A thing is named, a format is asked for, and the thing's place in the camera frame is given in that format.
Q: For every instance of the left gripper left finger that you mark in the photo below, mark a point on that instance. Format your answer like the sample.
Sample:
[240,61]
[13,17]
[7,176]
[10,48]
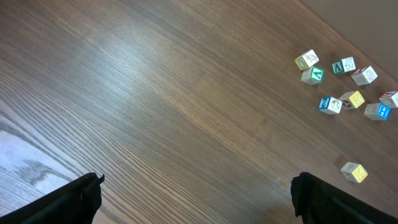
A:
[74,203]

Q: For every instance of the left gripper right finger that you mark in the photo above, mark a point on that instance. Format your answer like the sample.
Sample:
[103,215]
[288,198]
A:
[318,202]

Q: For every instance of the yellow top block lower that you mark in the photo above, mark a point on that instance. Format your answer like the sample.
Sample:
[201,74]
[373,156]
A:
[354,172]

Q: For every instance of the white block red side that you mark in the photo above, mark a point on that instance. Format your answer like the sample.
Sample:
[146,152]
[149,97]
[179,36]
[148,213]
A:
[330,105]

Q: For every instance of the yellow top block upper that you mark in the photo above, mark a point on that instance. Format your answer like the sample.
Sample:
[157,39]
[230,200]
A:
[352,100]

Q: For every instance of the blue H block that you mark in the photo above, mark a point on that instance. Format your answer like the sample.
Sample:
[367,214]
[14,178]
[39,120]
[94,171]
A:
[377,111]

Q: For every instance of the green V block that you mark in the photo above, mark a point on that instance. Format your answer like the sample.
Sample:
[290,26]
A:
[312,76]

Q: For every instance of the white block green N side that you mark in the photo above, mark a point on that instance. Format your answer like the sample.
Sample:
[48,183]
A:
[390,99]

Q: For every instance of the white block blue side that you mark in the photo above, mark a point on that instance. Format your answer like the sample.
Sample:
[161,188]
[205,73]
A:
[364,76]

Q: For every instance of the teal sided block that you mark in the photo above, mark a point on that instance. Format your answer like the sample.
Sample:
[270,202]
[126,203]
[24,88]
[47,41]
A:
[343,66]

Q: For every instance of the yellow edge block far left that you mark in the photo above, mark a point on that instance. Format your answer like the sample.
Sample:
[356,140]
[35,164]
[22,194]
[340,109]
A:
[306,60]

